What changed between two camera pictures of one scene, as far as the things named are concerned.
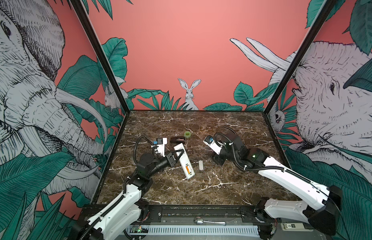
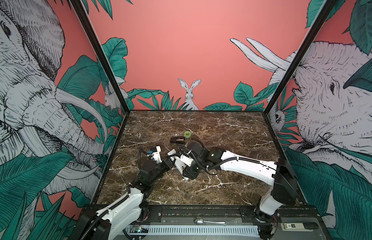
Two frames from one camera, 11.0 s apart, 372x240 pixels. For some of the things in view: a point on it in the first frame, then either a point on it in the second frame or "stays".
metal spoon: [198, 220] stays
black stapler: [177, 140] stays
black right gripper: [215, 158] -> [189, 174]
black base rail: [208, 214] stays
